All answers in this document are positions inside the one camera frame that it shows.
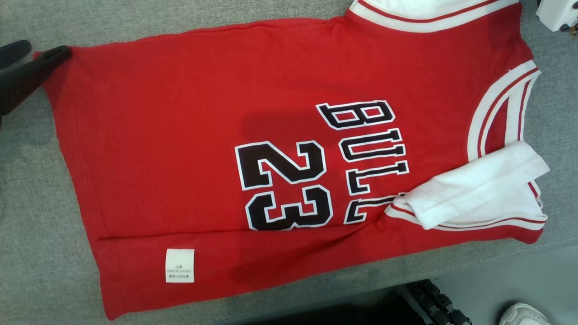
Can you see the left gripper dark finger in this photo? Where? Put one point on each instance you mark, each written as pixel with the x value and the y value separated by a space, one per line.
pixel 13 49
pixel 27 81

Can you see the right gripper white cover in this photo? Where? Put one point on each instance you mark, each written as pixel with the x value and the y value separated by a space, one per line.
pixel 560 11

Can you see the red jersey with white sleeves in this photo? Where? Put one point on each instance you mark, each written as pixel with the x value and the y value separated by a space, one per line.
pixel 180 135

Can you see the grey fabric sofa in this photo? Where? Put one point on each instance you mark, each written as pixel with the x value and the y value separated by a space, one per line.
pixel 27 225

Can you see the white shoe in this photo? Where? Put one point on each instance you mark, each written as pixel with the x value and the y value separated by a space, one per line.
pixel 524 316

